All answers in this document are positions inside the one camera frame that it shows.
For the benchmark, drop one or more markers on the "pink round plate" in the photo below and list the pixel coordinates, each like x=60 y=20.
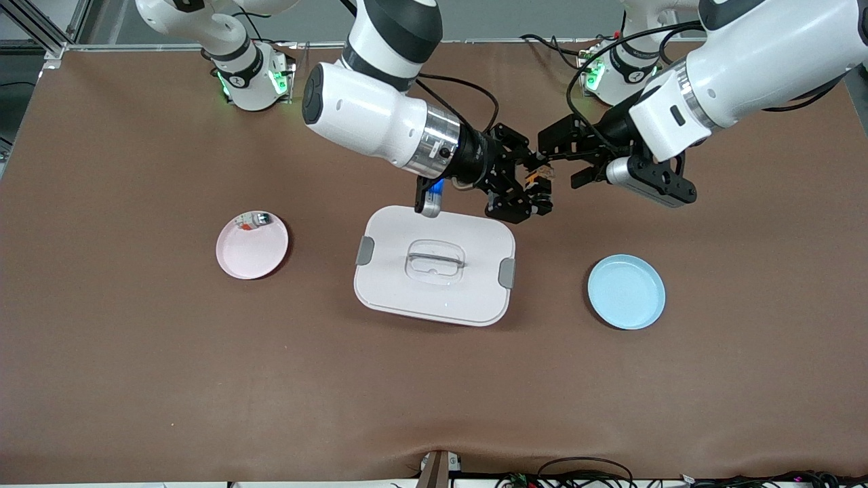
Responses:
x=251 y=254

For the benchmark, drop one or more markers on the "green white switch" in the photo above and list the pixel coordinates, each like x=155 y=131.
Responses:
x=262 y=217

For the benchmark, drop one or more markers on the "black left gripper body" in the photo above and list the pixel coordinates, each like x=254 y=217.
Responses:
x=605 y=128

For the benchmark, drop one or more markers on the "light blue round plate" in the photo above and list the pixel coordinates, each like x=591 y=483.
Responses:
x=626 y=293

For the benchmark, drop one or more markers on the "brown table mat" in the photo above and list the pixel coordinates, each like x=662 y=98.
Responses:
x=407 y=379

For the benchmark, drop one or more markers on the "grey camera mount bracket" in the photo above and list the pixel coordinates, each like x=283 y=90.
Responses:
x=437 y=469

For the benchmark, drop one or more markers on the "aluminium frame profile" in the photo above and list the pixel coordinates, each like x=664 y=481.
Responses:
x=41 y=30

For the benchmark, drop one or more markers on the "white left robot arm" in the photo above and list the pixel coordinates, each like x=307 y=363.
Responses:
x=746 y=61

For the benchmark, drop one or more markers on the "small red white part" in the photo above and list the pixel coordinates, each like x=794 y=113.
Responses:
x=245 y=224

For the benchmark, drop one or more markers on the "white lidded plastic box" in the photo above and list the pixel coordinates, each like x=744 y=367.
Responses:
x=434 y=301

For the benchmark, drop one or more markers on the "grey box latch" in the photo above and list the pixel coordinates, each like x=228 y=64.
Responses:
x=365 y=251
x=506 y=273

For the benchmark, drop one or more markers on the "orange black switch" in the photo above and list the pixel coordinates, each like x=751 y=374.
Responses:
x=537 y=177

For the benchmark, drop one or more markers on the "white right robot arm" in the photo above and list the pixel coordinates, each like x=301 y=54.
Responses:
x=366 y=115

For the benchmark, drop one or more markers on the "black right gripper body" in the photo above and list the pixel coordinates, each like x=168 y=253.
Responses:
x=478 y=161

